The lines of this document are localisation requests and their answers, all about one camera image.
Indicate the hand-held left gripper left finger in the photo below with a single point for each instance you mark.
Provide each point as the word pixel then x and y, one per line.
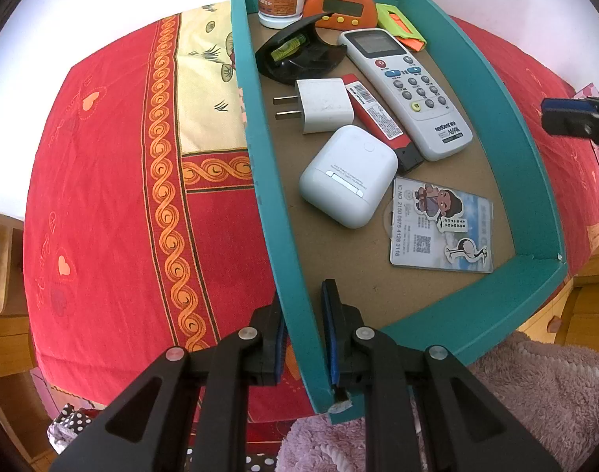
pixel 279 354

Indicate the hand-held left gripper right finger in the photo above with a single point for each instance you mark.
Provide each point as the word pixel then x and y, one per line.
pixel 330 334

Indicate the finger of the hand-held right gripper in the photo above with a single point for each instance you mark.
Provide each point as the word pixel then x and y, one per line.
pixel 574 123

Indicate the teal cardboard box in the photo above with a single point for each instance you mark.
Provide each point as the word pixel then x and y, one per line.
pixel 515 123

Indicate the cartoon card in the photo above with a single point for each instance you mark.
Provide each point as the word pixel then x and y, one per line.
pixel 442 236

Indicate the white remote control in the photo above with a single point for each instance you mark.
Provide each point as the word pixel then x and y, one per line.
pixel 417 103

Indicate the white earbuds case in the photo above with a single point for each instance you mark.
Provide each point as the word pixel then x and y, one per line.
pixel 348 172

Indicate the green orange utility knife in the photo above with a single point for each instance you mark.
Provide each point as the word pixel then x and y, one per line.
pixel 392 17

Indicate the white charger plug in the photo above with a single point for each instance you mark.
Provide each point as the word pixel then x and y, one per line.
pixel 324 103

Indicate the black case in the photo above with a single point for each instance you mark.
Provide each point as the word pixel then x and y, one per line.
pixel 309 61

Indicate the white lidded jar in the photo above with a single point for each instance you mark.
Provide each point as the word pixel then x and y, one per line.
pixel 279 5

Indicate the wooden drawer cabinet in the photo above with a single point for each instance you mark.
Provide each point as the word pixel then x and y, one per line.
pixel 589 324

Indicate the pink fuzzy rug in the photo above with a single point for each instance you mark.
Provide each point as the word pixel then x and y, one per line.
pixel 525 403

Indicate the black white dotted cloth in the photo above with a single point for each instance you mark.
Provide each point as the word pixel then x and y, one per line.
pixel 68 425

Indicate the red patterned cloth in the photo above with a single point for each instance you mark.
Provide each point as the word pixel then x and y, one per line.
pixel 107 206

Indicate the wooden shelf unit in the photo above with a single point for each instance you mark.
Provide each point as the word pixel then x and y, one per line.
pixel 4 334

